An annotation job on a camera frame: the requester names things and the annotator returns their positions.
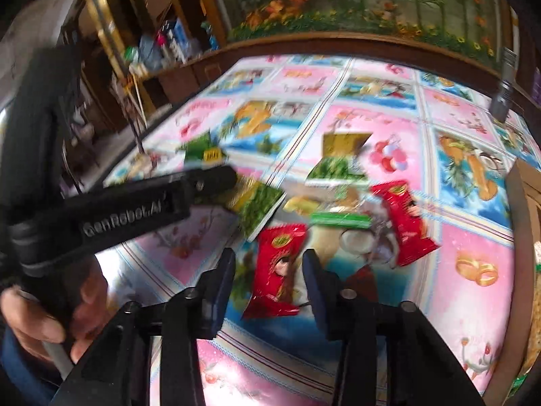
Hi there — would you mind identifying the grey metal flashlight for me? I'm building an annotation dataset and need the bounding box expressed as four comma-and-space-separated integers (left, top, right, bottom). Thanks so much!
488, 48, 520, 123

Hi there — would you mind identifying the blue spray bottle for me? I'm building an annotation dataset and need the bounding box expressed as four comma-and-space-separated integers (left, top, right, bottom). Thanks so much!
203, 21, 220, 51

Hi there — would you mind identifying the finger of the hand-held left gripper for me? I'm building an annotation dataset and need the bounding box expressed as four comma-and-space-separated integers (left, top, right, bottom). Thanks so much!
182, 164, 238, 213

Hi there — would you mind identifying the bamboo and flower glass panel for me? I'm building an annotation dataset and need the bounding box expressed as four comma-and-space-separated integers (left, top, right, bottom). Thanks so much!
190, 0, 514, 72

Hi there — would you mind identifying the green leaf print packet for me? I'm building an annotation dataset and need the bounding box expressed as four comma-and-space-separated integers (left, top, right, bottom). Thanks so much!
228, 178, 287, 242

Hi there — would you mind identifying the person's left hand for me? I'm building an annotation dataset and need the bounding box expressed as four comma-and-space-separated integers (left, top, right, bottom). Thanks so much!
0, 262, 111, 363

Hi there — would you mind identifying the brown cardboard box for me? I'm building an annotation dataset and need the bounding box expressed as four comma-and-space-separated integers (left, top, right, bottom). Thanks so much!
505, 160, 541, 406

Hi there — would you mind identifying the green packet with yellow label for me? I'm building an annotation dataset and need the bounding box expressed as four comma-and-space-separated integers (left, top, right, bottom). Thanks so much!
178, 132, 227, 163

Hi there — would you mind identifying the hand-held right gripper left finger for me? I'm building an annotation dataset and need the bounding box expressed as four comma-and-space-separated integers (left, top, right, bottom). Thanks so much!
51, 247, 237, 406

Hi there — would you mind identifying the clear plastic bag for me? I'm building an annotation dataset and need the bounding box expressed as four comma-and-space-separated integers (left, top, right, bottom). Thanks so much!
137, 36, 163, 70

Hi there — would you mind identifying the tan cracker packet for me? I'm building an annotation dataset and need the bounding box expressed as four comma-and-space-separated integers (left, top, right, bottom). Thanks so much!
526, 239, 541, 379

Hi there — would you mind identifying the blue and white carton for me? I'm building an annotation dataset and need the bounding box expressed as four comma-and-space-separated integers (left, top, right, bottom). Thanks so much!
167, 19, 189, 62

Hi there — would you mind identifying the clear packet with green strip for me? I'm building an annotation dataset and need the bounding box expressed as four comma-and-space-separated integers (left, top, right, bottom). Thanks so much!
308, 199, 377, 231

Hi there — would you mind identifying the person's left forearm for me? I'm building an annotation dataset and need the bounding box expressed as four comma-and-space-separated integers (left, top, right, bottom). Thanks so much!
0, 330, 64, 406

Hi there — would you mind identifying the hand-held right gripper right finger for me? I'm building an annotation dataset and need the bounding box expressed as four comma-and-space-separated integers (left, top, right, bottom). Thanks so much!
301, 249, 485, 406

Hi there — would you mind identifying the gold and green snack packet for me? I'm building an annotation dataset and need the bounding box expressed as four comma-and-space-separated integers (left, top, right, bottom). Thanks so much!
305, 132, 373, 187

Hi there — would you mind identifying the dark red snack packet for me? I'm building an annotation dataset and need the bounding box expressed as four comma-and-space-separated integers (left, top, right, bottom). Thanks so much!
342, 264, 379, 305

